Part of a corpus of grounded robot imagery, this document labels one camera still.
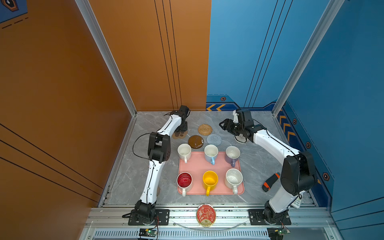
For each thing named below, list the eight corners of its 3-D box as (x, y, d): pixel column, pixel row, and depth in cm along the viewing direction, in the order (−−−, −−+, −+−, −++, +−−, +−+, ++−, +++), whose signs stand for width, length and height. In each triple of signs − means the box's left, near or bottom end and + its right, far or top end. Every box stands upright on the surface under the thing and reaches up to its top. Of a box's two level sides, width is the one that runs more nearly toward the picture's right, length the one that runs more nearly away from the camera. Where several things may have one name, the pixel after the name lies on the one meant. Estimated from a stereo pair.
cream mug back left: (178, 166, 92) (176, 159, 84) (179, 151, 99) (178, 143, 92) (190, 166, 92) (190, 159, 84) (191, 151, 99) (190, 143, 92)
